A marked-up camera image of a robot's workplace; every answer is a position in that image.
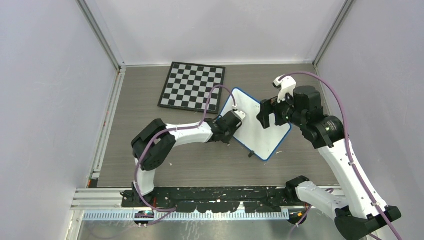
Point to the slotted cable duct strip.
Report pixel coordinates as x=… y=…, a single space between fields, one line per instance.
x=149 y=215

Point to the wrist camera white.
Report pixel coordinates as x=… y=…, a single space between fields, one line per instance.
x=286 y=85
x=238 y=113

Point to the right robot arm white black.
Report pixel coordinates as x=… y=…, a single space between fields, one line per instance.
x=361 y=211

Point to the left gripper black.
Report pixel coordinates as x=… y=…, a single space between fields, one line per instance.
x=226 y=140

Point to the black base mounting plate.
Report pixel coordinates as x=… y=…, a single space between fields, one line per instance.
x=254 y=199

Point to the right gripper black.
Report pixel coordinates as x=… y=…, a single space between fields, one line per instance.
x=267 y=107

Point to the black white checkerboard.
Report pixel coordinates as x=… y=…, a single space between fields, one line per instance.
x=189 y=87

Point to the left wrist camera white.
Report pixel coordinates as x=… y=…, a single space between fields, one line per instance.
x=238 y=113

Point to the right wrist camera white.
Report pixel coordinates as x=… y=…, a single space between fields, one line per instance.
x=286 y=85

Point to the whiteboard with blue frame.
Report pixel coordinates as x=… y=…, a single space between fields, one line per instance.
x=260 y=142

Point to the aluminium front frame rail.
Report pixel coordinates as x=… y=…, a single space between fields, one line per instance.
x=96 y=198

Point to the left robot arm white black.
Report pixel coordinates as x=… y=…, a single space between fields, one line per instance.
x=152 y=145

